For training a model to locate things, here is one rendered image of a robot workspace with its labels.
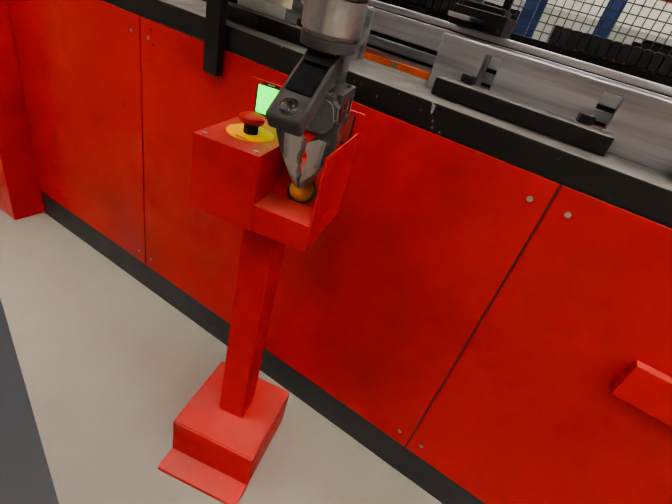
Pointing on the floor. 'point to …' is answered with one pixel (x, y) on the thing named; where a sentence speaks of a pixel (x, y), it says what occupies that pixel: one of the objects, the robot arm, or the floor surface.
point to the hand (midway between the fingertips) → (298, 182)
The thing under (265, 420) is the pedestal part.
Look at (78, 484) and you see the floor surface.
